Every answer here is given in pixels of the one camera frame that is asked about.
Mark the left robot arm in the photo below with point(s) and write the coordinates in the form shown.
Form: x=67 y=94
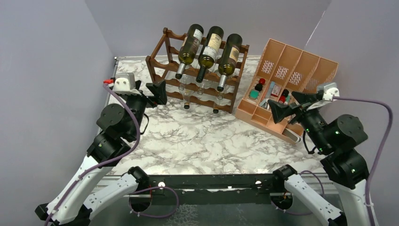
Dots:
x=119 y=125

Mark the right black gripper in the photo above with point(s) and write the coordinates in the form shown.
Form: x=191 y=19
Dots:
x=279 y=110

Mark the green round container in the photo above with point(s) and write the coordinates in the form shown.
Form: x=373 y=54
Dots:
x=253 y=94

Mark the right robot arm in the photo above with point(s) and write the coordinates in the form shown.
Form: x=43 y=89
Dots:
x=345 y=167

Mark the orange plastic organizer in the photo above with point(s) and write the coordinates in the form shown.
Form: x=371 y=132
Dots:
x=293 y=69

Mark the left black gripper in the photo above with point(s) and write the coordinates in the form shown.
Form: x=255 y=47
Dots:
x=159 y=90

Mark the brown wooden wine rack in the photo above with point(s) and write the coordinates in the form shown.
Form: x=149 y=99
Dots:
x=172 y=66

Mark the clear bottle lower right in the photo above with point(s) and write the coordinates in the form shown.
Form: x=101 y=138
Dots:
x=217 y=102

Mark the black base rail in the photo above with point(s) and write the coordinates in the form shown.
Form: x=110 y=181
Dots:
x=210 y=190

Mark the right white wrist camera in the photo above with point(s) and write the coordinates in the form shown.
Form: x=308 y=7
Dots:
x=327 y=91

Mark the black cap bottle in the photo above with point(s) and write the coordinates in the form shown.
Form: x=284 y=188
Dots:
x=258 y=87

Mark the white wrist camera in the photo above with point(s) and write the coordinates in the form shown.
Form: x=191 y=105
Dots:
x=327 y=91
x=124 y=83

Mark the red bottle in organizer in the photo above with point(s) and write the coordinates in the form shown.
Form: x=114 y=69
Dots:
x=283 y=96

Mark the red cap bottle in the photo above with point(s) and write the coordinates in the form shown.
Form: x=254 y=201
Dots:
x=262 y=81

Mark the green wine bottle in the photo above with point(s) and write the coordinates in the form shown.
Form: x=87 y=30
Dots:
x=209 y=51
x=189 y=48
x=229 y=59

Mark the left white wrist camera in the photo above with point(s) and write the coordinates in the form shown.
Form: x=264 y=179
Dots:
x=124 y=83

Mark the red white box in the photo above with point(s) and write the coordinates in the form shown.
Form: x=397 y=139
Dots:
x=276 y=90

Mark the clear bottle lower left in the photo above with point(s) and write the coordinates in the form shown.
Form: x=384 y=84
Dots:
x=184 y=91

